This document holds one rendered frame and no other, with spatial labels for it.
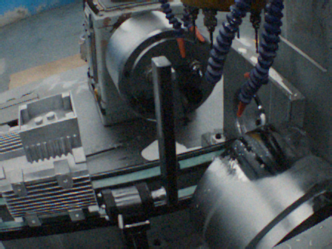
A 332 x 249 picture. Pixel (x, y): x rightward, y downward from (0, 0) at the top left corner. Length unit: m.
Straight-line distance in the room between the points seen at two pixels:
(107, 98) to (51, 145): 0.56
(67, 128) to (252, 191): 0.33
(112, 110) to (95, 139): 0.10
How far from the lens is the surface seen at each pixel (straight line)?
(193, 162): 0.93
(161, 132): 0.62
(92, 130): 1.28
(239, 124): 0.93
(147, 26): 1.00
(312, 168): 0.53
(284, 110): 0.74
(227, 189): 0.55
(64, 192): 0.72
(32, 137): 0.70
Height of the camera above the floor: 1.49
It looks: 33 degrees down
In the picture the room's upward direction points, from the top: 4 degrees counter-clockwise
